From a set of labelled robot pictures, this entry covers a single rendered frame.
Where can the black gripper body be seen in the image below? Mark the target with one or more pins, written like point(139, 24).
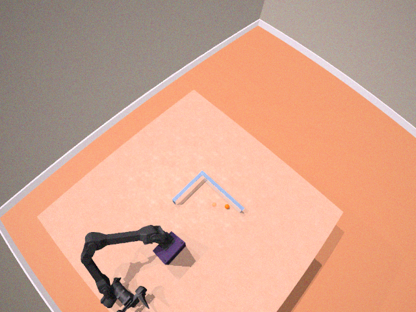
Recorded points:
point(127, 299)

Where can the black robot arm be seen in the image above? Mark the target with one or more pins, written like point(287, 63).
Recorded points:
point(95, 241)

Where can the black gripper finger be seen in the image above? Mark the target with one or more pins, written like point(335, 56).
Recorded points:
point(142, 298)

